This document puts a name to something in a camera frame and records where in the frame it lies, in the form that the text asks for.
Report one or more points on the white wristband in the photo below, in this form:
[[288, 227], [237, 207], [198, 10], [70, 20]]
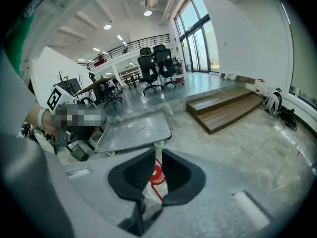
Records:
[[42, 119]]

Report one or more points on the round ceiling light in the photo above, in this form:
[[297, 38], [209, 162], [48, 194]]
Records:
[[107, 26], [147, 13]]

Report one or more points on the black coat rack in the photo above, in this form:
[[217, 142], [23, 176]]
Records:
[[60, 76]]

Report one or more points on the white grey backpack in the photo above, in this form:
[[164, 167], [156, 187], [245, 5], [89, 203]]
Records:
[[271, 103]]

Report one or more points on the brown wooden steps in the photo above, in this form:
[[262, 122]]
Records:
[[223, 108]]

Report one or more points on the black ergonomic chair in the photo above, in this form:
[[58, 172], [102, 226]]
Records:
[[99, 90]]

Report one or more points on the window with roller blind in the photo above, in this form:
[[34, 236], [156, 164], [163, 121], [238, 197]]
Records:
[[304, 66]]

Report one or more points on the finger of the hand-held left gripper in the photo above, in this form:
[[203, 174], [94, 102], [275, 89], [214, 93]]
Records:
[[91, 118]]

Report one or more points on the metal platform trolley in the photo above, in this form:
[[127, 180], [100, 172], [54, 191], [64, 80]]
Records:
[[138, 130]]

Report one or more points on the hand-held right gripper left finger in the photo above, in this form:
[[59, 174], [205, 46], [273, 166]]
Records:
[[116, 180]]

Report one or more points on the white shelving unit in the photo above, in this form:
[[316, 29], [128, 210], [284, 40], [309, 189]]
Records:
[[128, 74]]

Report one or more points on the person's left forearm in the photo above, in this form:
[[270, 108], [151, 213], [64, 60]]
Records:
[[32, 118]]

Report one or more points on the black mesh waste bin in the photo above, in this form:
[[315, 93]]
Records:
[[79, 153]]

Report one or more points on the black mesh office chair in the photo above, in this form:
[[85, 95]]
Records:
[[166, 63], [148, 68]]

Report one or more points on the person in green shirt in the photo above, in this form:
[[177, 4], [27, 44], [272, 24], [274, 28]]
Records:
[[18, 41]]

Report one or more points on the wooden table black legs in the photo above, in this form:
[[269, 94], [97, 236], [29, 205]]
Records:
[[132, 79]]

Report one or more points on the glass entrance doors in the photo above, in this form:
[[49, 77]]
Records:
[[198, 41]]

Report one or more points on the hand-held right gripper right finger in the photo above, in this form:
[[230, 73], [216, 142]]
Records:
[[195, 182]]

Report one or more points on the person's left hand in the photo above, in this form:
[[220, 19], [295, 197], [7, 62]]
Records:
[[50, 124]]

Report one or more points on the black mezzanine railing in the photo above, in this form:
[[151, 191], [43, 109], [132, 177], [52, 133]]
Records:
[[138, 44]]

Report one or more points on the black monitor on stand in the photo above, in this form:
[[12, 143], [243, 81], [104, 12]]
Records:
[[70, 85]]

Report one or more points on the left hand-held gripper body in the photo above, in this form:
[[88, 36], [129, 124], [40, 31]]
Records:
[[59, 98]]

